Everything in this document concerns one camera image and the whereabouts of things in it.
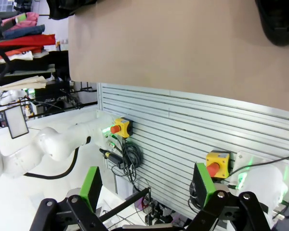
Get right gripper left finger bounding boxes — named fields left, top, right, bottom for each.
left=30, top=165, right=107, bottom=231

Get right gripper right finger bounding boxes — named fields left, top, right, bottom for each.
left=187, top=162, right=272, bottom=231

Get black leather shoe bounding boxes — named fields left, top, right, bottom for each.
left=254, top=0, right=289, bottom=47
left=59, top=0, right=97, bottom=9

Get pink folded cloth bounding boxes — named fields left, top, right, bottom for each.
left=1, top=12, right=39, bottom=31

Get blue folded jeans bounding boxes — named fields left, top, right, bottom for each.
left=2, top=25, right=46, bottom=39

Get red folded cloth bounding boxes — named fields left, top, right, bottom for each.
left=0, top=33, right=56, bottom=50

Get yellow emergency stop button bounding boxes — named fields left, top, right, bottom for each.
left=110, top=117, right=134, bottom=139
left=205, top=150, right=233, bottom=180

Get white printed folded cloth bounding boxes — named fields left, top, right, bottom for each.
left=0, top=47, right=50, bottom=64

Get black tripod leg rod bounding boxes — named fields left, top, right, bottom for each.
left=98, top=187, right=152, bottom=223

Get black plug connector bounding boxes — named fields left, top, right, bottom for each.
left=99, top=148, right=124, bottom=165

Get beige folded cloth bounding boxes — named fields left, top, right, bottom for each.
left=0, top=75, right=48, bottom=91

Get slotted aluminium mounting plate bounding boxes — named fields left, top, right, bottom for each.
left=97, top=82, right=289, bottom=223

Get white LED light panel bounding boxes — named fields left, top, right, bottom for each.
left=4, top=105, right=30, bottom=140

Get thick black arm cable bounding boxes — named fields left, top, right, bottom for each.
left=23, top=146, right=80, bottom=180

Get black coiled cable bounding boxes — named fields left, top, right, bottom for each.
left=110, top=141, right=145, bottom=178

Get thin grey cable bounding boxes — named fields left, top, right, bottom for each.
left=228, top=154, right=289, bottom=176

